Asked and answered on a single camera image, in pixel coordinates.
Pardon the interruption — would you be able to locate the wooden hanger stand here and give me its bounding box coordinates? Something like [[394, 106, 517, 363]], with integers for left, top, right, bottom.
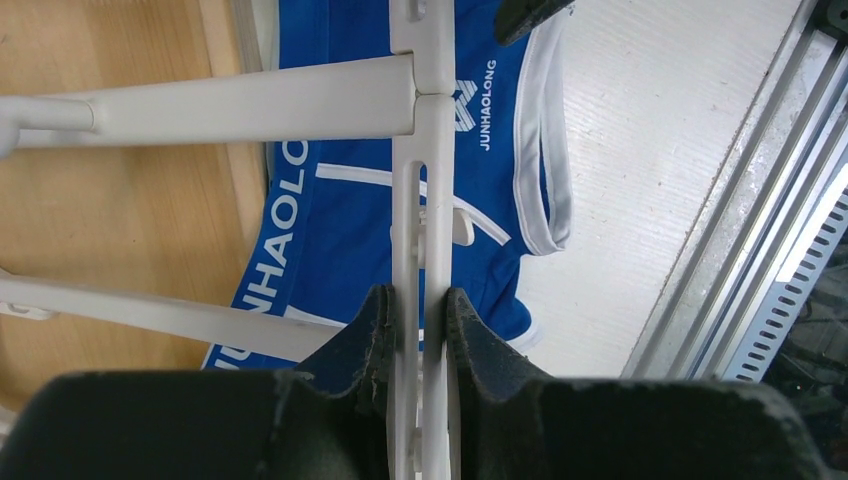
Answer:
[[1, 1, 276, 410]]

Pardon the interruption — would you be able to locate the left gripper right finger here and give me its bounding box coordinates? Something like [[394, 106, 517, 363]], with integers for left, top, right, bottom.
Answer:
[[445, 287, 550, 418]]

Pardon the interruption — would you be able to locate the blue boxer underwear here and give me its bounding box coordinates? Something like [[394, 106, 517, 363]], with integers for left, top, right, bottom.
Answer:
[[231, 1, 573, 351]]

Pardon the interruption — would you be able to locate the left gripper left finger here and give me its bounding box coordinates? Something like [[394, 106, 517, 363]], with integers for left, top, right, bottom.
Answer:
[[294, 285, 397, 418]]

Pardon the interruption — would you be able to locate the white plastic clip hanger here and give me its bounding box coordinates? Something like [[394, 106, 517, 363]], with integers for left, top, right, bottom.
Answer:
[[1, 1, 468, 479]]

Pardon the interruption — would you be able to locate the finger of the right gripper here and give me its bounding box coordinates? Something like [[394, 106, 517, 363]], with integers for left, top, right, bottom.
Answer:
[[494, 0, 574, 47]]

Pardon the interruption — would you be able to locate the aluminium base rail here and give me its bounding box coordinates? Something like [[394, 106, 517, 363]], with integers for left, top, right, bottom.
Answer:
[[623, 1, 847, 382]]

